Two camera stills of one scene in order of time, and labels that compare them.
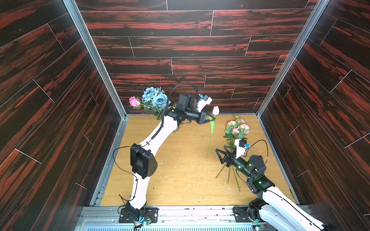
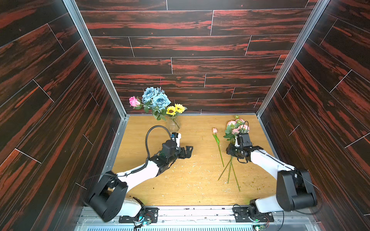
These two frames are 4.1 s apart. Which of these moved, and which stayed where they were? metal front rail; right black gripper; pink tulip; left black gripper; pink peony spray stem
Moved: right black gripper; left black gripper; pink tulip
Stayed: metal front rail; pink peony spray stem
